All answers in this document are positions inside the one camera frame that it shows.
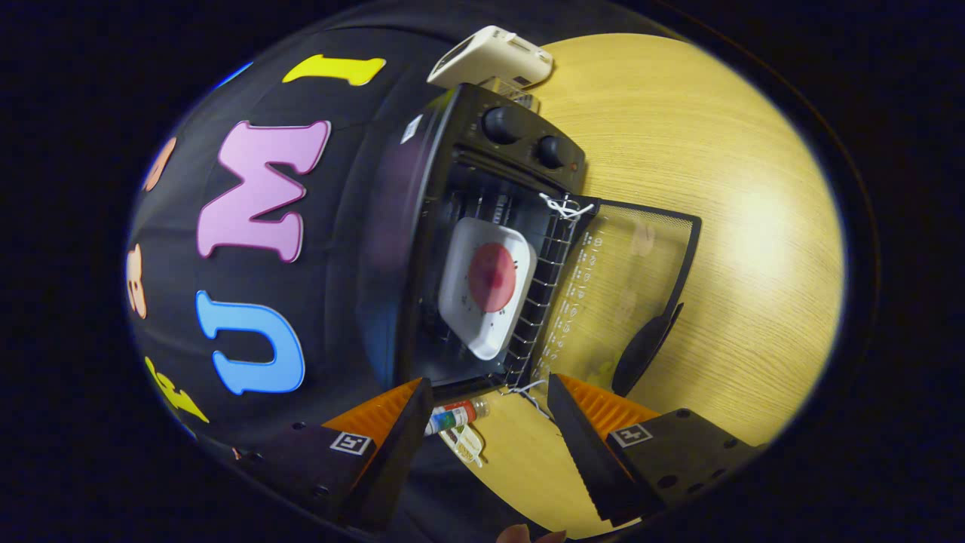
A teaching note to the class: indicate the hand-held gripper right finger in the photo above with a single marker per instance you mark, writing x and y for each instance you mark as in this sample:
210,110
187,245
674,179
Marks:
584,460

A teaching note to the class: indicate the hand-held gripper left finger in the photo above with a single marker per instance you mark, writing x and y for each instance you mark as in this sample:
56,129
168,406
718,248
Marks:
403,460

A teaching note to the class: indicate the white square plate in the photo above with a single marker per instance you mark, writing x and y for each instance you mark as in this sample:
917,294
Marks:
467,320

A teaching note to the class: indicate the round pink food slice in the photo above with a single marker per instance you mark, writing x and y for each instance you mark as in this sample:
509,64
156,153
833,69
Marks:
491,277

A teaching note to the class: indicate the black toaster oven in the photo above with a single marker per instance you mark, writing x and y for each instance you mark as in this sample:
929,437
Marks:
430,226

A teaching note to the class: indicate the white toaster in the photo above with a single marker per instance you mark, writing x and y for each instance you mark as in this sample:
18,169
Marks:
490,56

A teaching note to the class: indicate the white green flat packet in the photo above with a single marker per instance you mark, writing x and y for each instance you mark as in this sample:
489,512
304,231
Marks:
466,445

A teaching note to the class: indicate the clear plastic water bottle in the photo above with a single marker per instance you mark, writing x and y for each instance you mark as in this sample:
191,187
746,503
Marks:
452,416

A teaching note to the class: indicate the black backdrop cloth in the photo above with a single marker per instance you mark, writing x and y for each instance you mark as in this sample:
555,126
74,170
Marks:
339,226

